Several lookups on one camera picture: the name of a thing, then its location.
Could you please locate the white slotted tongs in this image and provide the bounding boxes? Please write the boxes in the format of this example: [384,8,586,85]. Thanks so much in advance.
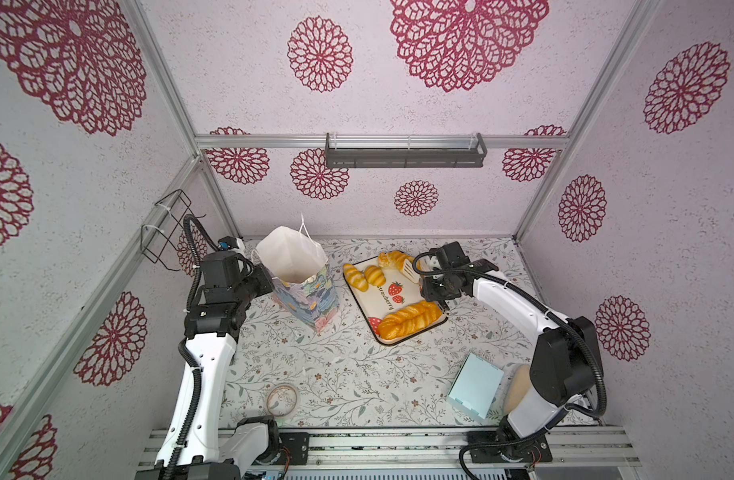
[401,257,421,284]

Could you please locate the floral paper gift bag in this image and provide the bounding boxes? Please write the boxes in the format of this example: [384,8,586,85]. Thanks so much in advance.
[253,223,340,333]

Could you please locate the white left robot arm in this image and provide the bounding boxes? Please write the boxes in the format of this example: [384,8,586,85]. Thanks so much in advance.
[151,249,273,479]

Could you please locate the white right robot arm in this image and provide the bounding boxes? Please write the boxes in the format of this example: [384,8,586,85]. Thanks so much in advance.
[412,242,608,445]

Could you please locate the braided yellow bread loaf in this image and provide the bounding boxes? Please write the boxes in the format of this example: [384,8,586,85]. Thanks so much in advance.
[378,301,443,341]

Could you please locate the top small bread roll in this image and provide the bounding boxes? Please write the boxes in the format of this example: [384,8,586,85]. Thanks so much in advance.
[378,250,414,271]

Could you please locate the small bread roll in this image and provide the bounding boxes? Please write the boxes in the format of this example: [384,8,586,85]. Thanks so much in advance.
[364,265,386,287]
[378,250,414,271]
[343,264,370,292]

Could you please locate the small bread roll middle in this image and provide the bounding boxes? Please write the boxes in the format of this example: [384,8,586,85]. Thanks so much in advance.
[364,265,386,287]

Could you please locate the small bread roll left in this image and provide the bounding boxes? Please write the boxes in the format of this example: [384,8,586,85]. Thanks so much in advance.
[343,264,370,292]

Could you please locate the strawberry print serving tray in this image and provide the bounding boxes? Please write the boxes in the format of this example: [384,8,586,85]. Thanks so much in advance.
[347,256,448,346]

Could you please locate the round tape roll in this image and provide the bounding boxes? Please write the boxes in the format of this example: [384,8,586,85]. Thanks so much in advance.
[265,384,300,418]

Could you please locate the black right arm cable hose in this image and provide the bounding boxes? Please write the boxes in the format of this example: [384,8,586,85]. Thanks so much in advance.
[412,250,608,480]

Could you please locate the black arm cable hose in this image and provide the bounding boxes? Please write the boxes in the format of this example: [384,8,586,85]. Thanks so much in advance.
[159,211,225,480]
[412,250,608,480]

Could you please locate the black wire wall basket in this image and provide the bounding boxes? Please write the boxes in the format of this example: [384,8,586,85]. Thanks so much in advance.
[139,189,192,272]

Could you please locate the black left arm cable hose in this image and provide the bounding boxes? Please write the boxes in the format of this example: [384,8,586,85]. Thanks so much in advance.
[159,211,225,480]

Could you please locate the black wall shelf rack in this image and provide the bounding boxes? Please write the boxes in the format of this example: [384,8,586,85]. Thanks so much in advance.
[324,134,488,169]

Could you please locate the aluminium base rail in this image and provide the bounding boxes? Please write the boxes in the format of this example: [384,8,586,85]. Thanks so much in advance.
[132,425,644,480]

